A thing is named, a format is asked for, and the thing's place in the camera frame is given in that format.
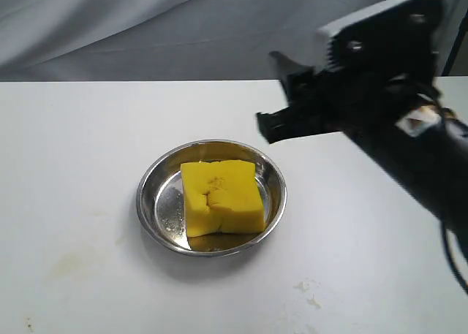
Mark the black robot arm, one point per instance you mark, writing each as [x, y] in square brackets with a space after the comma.
[426, 154]

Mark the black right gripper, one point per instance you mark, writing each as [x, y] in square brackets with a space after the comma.
[356, 92]

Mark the grey backdrop cloth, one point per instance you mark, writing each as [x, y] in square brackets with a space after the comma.
[91, 40]

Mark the round stainless steel dish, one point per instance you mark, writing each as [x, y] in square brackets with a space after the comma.
[160, 198]

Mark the yellow sponge block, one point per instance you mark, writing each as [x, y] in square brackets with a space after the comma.
[221, 197]

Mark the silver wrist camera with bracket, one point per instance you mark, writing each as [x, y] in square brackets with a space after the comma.
[386, 30]

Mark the black stand pole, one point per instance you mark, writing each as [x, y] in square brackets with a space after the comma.
[455, 48]

